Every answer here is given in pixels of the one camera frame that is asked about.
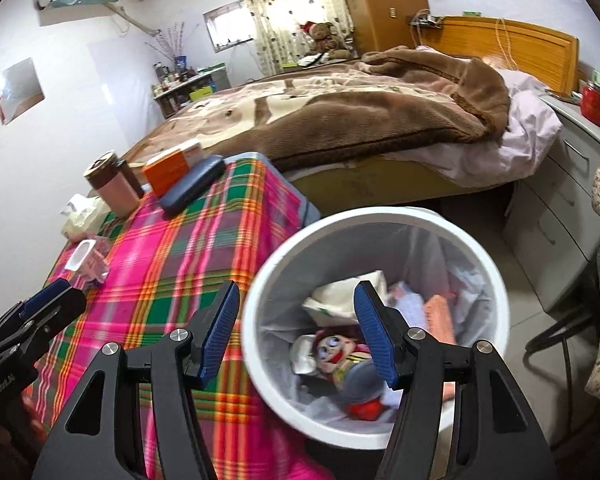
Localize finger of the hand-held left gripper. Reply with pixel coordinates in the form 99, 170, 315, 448
0, 287, 88, 361
0, 277, 73, 333

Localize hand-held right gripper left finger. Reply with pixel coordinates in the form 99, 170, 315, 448
31, 280, 242, 480

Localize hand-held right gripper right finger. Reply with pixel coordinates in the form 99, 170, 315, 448
352, 280, 553, 480

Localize white yogurt cup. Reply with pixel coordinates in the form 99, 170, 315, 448
65, 239, 98, 276

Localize white trash bin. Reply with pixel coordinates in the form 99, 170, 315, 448
241, 206, 511, 450

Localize person's left hand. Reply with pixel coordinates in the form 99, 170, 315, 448
0, 394, 48, 480

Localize doll toy in bin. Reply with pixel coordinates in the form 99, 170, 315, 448
290, 327, 396, 421

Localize cream crumpled paper pack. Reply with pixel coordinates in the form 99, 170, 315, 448
302, 270, 396, 331

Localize pale green tissue pack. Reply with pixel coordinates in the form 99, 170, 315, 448
60, 194, 110, 241

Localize plaid tablecloth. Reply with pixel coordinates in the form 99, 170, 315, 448
22, 157, 326, 480

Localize clear bin liner bag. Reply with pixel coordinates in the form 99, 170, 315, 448
257, 220, 487, 433

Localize brown lidded travel mug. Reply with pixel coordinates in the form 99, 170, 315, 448
83, 150, 146, 218

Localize dark blue glasses case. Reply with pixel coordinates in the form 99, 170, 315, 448
158, 155, 227, 216

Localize bed mattress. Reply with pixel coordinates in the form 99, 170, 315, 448
285, 152, 518, 216

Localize grey blue table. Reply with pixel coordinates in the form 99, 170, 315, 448
230, 151, 322, 228

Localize orange and white box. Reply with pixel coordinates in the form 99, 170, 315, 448
142, 137, 204, 198

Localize black metal chair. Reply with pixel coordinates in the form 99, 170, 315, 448
524, 305, 600, 411

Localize grey drawer cabinet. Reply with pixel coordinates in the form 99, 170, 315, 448
502, 92, 600, 313

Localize brown plush blanket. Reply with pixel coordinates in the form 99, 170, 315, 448
125, 46, 511, 173

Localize cluttered white shelf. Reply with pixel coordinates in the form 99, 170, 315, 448
151, 62, 231, 120

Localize pale pink bed sheet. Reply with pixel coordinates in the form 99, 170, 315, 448
425, 67, 563, 183

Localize blue vase with dried branches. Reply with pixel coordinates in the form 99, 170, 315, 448
145, 22, 191, 68

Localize white air conditioner pipe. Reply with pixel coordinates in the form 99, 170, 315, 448
102, 2, 163, 38

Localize brown teddy bear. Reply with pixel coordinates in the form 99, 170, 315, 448
302, 21, 353, 61

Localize small window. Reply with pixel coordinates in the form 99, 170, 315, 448
203, 2, 256, 53

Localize red jar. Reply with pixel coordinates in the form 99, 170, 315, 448
580, 82, 600, 127

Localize dotted curtain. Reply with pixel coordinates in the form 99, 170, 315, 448
230, 0, 356, 76

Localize wooden headboard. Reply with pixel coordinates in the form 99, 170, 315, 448
420, 14, 581, 97

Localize wooden wardrobe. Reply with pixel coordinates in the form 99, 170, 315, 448
330, 0, 429, 56

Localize square wall niche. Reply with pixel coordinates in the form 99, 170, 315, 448
0, 57, 46, 126

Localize white charger cables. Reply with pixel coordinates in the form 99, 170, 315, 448
407, 9, 448, 31

